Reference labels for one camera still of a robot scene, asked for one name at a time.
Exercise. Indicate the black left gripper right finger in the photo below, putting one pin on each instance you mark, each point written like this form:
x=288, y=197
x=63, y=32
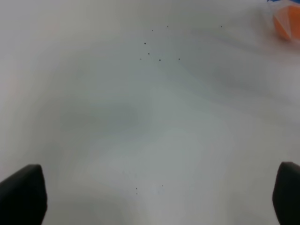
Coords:
x=286, y=194

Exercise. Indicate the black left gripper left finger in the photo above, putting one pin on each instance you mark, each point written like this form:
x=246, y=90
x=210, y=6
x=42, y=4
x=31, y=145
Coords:
x=23, y=197

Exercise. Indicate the clear zip bag blue seal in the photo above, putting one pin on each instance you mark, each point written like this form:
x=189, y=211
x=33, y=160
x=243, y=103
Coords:
x=275, y=5

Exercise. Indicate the orange fruit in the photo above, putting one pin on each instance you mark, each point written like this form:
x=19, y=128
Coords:
x=286, y=22

